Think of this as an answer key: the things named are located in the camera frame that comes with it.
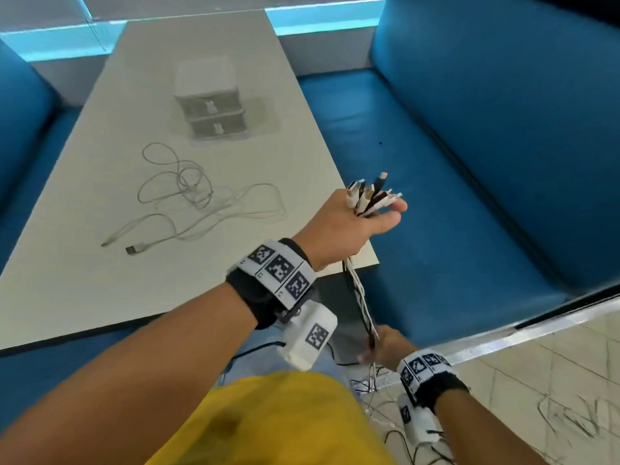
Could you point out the person's right hand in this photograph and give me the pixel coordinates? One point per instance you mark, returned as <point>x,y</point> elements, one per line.
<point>392,346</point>

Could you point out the person's left hand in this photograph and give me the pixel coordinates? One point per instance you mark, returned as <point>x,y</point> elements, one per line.
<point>339,227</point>

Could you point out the white mini drawer box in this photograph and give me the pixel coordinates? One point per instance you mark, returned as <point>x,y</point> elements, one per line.
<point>206,74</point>

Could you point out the person's right forearm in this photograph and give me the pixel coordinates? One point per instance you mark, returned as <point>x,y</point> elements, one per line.
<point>484,431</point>

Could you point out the person's left forearm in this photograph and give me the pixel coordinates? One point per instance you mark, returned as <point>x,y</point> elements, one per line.
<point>121,382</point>

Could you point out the black marker wristband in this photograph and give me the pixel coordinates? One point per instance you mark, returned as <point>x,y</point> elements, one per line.
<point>252,295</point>
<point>441,387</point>

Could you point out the white charger on floor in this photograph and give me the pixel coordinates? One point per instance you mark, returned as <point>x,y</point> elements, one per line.
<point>436,433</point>

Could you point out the blue jeans legs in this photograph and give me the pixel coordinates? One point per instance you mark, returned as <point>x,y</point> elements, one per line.
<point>252,365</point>

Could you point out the yellow shirt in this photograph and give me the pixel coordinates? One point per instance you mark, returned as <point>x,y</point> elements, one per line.
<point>266,421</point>

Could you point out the blue sofa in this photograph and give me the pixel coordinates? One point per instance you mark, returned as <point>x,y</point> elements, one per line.
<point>19,116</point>
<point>484,116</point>

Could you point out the white roller blind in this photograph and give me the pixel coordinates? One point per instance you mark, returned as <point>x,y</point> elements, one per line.
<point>39,9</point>
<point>194,4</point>

